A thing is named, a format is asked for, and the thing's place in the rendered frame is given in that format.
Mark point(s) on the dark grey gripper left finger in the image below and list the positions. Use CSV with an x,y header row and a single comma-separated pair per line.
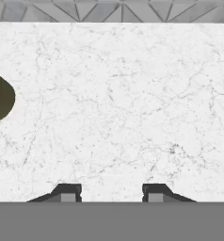
x,y
67,189

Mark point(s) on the olive green round container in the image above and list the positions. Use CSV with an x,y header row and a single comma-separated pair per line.
x,y
3,99

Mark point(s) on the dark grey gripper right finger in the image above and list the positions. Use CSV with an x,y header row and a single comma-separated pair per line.
x,y
154,189

